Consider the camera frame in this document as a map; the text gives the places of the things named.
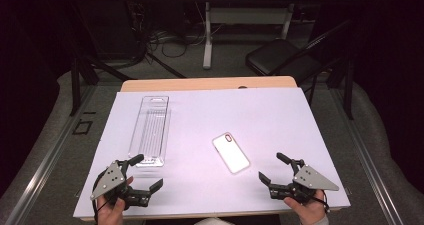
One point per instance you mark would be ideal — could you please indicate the person's right hand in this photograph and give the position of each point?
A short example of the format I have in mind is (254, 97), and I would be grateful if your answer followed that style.
(311, 211)

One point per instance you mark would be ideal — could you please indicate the black metal stand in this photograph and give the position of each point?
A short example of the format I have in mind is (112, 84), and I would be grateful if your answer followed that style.
(76, 85)
(348, 91)

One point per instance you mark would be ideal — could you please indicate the black square floor frame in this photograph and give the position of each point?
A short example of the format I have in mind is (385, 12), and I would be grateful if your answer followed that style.
(82, 127)

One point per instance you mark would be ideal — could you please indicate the black folding chair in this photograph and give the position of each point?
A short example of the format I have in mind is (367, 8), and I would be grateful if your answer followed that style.
(280, 56)

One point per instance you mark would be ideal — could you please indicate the white board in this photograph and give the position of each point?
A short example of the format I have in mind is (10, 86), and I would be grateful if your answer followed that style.
(216, 118)

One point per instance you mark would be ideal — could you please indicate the person's white clothing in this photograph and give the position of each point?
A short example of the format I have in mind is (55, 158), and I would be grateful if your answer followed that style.
(213, 222)

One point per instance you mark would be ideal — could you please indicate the person's left hand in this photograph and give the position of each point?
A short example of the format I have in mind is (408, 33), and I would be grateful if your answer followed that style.
(110, 215)

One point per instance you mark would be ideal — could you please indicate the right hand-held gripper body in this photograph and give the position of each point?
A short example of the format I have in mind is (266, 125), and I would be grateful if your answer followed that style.
(313, 180)

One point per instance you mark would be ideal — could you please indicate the wooden table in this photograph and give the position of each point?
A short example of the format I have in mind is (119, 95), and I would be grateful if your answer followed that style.
(200, 83)

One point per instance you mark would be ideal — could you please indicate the white desk with metal legs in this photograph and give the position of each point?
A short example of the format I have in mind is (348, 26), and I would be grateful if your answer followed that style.
(246, 16)

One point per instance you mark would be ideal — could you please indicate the metal floor rail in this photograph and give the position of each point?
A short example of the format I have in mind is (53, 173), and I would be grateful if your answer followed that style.
(366, 158)
(43, 165)

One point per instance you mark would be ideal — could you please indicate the clear plastic tray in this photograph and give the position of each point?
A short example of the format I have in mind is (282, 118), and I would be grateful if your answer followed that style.
(150, 131)

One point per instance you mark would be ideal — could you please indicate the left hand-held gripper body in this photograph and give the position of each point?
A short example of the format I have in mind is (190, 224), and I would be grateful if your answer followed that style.
(108, 180)

